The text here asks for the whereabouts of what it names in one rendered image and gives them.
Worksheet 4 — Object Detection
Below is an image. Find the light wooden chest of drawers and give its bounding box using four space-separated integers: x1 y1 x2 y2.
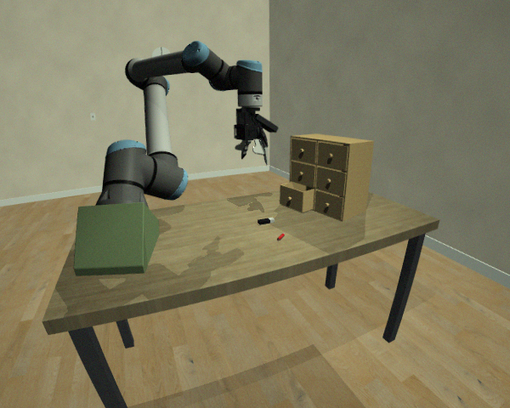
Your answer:
289 134 374 222

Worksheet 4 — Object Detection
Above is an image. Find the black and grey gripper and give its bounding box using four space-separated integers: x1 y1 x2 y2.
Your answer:
234 107 269 165

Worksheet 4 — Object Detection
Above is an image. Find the brown wooden drawer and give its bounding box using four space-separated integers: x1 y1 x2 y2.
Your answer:
292 139 317 163
314 190 344 219
317 142 349 170
291 161 315 187
316 166 346 196
280 182 315 213

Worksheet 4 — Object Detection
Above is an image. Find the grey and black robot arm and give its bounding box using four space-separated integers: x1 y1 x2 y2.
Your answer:
95 41 263 208

